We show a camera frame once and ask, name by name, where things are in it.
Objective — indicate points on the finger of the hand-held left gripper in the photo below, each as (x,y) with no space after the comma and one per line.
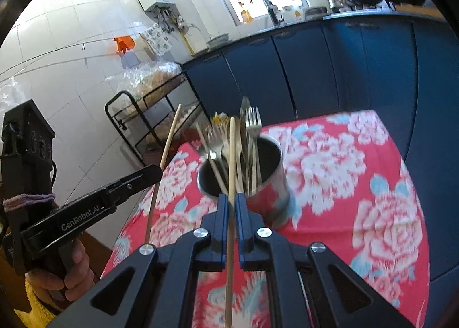
(140,179)

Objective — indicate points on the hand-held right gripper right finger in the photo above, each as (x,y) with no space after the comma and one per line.
(242,227)

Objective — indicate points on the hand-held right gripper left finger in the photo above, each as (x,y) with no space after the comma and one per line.
(223,227)

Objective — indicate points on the beige fork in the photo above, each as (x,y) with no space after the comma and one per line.
(218,138)

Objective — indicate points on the steel fork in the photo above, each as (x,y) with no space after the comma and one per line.
(253,120)

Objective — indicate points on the person's left hand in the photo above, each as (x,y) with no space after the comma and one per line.
(77,277)

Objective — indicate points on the purple elastic band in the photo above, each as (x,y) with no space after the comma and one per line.
(28,201)

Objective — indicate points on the black metal rack cart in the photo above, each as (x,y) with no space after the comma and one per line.
(150,116)

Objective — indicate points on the tray of eggs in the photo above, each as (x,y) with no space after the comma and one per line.
(186,114)

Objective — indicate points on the yellow plastic bag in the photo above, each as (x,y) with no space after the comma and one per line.
(219,119)

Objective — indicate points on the clear bag of bread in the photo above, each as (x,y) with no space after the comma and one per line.
(150,78)

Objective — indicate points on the red floral tablecloth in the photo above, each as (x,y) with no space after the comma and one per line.
(358,177)

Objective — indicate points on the patterned hanging cloth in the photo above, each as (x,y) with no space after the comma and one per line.
(157,39)

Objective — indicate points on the steel basin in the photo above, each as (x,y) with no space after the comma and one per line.
(217,41)

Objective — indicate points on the blue kitchen cabinet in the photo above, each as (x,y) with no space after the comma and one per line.
(322,69)

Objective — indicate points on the yellow oil bottle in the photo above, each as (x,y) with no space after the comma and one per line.
(246,16)

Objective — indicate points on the steel faucet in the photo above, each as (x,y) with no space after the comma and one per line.
(272,8)

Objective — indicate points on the small white bottle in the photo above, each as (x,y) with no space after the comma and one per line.
(298,13)

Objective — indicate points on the white cup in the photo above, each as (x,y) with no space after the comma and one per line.
(287,9)

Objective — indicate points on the steel plate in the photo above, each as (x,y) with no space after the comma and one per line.
(315,12)

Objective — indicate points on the small steel cooking pot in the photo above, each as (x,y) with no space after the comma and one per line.
(339,4)

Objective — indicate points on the wooden countertop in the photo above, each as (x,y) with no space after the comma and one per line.
(416,8)

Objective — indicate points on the orange cloth on wall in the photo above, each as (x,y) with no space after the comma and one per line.
(123,44)

